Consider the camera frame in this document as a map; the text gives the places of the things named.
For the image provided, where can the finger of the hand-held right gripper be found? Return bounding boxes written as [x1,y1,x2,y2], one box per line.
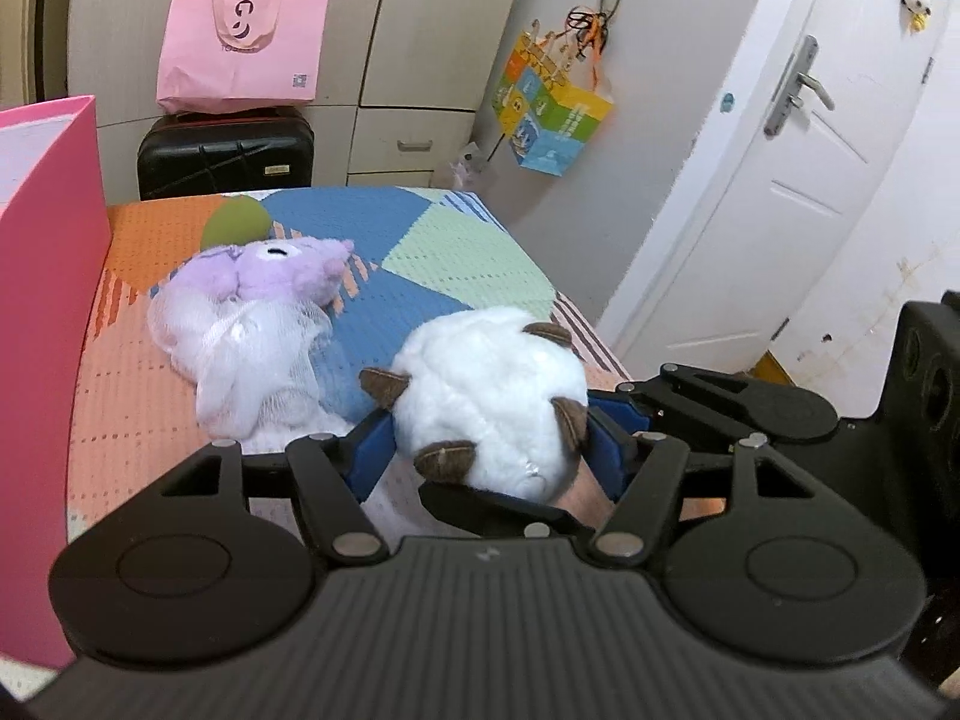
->
[616,364,752,436]
[418,478,595,542]

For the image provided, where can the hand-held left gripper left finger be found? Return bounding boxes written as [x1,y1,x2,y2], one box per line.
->
[112,412,396,567]

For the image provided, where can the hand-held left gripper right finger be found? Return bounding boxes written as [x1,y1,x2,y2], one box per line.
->
[589,406,856,568]

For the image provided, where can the white plush toy brown horns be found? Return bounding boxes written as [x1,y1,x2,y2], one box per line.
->
[358,304,590,503]

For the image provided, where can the pink cardboard box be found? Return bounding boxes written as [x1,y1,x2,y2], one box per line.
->
[0,95,113,672]

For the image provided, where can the white mesh bath sponge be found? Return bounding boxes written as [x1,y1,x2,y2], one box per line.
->
[148,289,355,458]

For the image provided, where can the purple plush toy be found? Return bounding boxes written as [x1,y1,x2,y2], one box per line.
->
[161,236,357,310]

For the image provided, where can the patchwork blanket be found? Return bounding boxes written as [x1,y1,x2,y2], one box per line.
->
[67,186,638,542]

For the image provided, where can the white door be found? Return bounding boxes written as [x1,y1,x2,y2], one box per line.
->
[600,0,960,385]

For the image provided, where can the olive green ball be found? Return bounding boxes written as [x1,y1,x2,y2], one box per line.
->
[200,195,273,249]

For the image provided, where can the clear plastic bag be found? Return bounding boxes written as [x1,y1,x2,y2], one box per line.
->
[448,141,500,193]

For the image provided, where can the colourful paper gift bag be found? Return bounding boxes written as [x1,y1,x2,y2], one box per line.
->
[491,15,617,178]

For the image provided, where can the black suitcase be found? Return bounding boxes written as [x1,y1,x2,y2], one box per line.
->
[136,106,316,202]

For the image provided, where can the grey wardrobe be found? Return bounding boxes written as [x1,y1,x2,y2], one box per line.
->
[30,0,535,200]

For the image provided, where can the pink tote bag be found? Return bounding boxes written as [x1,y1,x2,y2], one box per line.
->
[156,0,332,116]

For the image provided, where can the silver door handle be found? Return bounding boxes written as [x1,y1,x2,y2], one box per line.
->
[763,35,836,138]

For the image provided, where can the black cord loop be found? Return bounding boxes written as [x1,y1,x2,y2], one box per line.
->
[566,0,623,40]

